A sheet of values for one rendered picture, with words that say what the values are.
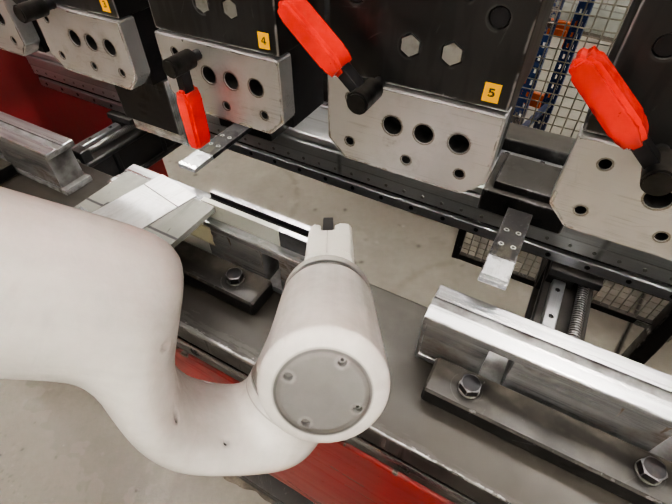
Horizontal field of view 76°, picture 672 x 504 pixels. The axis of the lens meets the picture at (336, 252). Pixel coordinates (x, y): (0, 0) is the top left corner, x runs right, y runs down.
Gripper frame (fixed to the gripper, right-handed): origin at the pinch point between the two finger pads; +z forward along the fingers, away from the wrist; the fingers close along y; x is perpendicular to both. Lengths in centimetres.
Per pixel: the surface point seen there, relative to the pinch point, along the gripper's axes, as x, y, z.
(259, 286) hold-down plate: 10.7, -7.4, 6.7
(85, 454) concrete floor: 78, -82, 58
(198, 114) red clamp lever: 12.9, 16.9, -8.5
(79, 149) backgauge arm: 56, 11, 45
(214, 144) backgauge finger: 19.7, 12.9, 21.7
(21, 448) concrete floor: 99, -81, 60
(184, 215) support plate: 20.8, 3.6, 6.6
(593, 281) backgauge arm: -42.0, -8.5, 10.4
